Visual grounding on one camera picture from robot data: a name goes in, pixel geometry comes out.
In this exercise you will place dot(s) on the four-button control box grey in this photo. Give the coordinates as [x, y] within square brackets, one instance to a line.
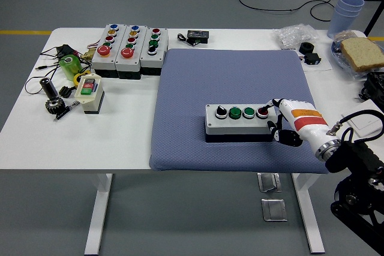
[240, 125]
[151, 58]

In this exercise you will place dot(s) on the blue plate in plastic wrap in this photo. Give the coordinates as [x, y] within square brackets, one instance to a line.
[337, 55]

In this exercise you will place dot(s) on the black power adapter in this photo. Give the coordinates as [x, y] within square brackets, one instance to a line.
[66, 49]

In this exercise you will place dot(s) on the black metal cylinder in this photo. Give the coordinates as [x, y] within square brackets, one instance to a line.
[49, 89]

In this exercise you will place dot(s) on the five-button box red mushroom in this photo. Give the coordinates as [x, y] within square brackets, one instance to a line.
[102, 61]
[127, 62]

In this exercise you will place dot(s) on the black servo motor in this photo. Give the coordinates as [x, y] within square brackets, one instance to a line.
[312, 58]

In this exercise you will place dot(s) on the white table leg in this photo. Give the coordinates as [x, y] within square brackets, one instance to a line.
[99, 223]
[310, 223]

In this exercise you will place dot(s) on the clear plastic bag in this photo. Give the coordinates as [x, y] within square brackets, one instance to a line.
[292, 35]

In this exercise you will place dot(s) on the yellow tape roll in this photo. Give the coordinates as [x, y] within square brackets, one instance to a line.
[76, 78]

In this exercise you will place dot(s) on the white switch plate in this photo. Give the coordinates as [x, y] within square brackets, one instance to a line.
[367, 124]

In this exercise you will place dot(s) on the white paper sheet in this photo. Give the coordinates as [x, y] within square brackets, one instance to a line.
[325, 64]

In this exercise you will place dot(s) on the silver floor outlet box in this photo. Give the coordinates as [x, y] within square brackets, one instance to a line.
[273, 210]
[268, 182]

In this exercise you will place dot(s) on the brass fitting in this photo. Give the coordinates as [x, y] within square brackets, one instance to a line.
[88, 55]

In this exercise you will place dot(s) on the beige switch box green red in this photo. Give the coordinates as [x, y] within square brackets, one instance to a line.
[90, 103]

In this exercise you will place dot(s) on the blue-grey quilted mat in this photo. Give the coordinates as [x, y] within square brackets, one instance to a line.
[186, 88]

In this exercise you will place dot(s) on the black digital meter module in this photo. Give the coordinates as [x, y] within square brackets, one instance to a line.
[198, 35]

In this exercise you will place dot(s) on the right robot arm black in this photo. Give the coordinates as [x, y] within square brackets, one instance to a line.
[354, 154]

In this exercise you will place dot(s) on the black device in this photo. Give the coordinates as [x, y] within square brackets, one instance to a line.
[375, 85]

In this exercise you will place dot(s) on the stack of blue cups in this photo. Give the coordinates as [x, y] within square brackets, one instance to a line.
[342, 19]

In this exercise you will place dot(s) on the black gear wheel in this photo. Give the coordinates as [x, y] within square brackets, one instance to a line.
[55, 106]

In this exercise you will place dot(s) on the slice of bread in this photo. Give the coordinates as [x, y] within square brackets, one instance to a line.
[363, 53]

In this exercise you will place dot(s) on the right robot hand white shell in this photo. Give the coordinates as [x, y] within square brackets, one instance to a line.
[309, 127]

